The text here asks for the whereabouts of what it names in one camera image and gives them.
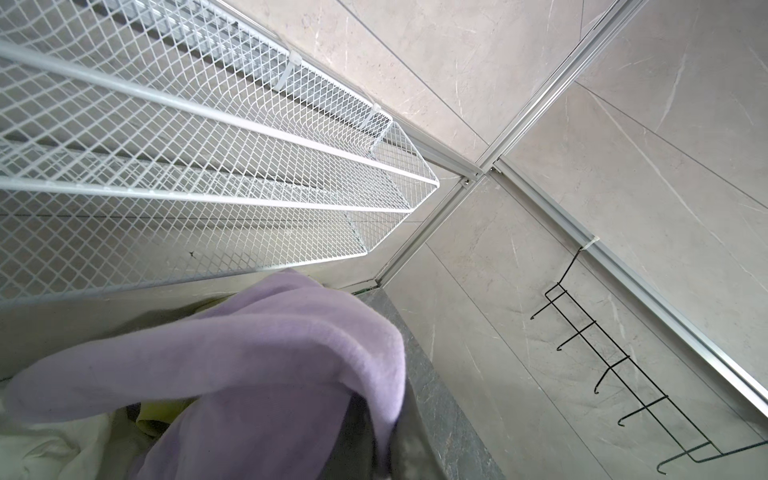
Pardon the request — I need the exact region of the white wire mesh basket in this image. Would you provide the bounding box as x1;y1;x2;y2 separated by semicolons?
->
1;1;440;306

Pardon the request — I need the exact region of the white cloth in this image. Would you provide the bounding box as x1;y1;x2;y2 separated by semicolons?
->
1;409;152;479

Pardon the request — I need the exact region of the purple cloth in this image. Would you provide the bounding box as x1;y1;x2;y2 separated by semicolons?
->
4;270;406;479

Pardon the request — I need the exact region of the black wire hook rack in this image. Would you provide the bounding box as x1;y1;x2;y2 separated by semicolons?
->
530;245;767;475

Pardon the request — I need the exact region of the green cloth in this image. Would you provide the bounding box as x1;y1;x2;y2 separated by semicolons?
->
134;398;195;438

